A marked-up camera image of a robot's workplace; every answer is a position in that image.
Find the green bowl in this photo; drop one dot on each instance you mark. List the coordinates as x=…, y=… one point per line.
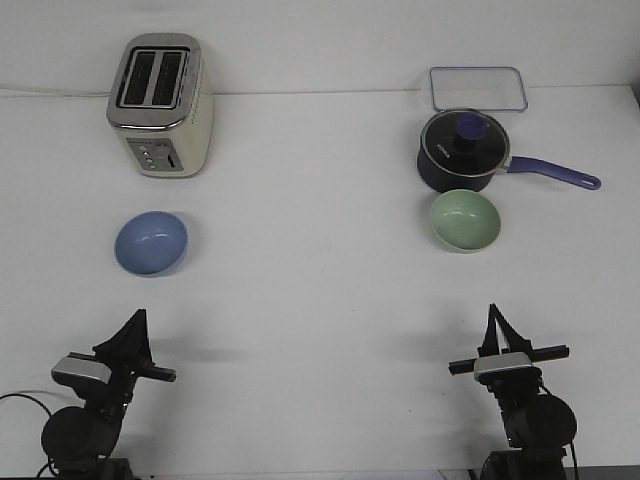
x=465, y=221

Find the glass pot lid blue knob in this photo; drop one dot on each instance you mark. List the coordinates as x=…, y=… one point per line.
x=465, y=142

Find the blue bowl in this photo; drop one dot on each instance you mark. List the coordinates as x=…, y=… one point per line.
x=151, y=244

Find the dark blue saucepan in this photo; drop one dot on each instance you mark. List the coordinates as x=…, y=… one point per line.
x=442, y=181

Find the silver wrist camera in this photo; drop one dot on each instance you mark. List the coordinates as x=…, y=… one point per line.
x=499, y=364
x=70, y=369

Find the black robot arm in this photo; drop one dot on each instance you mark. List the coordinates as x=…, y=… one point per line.
x=540, y=427
x=79, y=441

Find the clear blue-rimmed container lid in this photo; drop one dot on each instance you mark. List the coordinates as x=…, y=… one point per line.
x=486, y=88

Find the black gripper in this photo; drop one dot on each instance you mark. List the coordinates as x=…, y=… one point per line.
x=128, y=356
x=513, y=374

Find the cream two-slot toaster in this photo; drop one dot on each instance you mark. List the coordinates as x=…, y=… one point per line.
x=161, y=105

